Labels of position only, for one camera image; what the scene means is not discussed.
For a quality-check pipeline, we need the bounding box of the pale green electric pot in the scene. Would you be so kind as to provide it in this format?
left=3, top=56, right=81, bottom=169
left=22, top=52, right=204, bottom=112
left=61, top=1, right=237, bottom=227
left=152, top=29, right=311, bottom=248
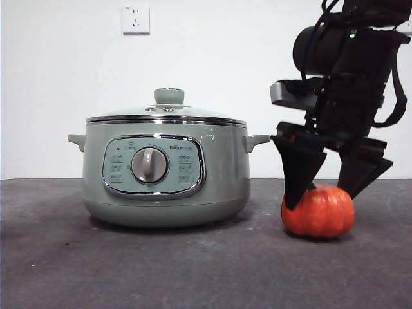
left=67, top=121, right=270, bottom=230

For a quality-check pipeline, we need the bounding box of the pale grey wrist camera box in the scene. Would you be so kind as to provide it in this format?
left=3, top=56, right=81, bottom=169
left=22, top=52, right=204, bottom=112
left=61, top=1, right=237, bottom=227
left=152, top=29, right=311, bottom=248
left=269, top=79, right=323, bottom=109

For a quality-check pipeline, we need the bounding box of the orange toy pumpkin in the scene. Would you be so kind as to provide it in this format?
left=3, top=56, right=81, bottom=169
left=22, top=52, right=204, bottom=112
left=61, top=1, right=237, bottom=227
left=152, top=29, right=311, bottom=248
left=281, top=183, right=356, bottom=239

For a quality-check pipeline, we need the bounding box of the glass lid with green knob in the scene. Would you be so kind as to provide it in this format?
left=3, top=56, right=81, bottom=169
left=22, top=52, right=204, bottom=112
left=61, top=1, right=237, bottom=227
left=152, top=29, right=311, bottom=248
left=86, top=87, right=247, bottom=125

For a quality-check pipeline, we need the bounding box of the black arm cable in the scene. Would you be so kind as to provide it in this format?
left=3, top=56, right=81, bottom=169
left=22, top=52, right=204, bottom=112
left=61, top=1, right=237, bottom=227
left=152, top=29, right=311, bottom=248
left=373, top=61, right=409, bottom=128

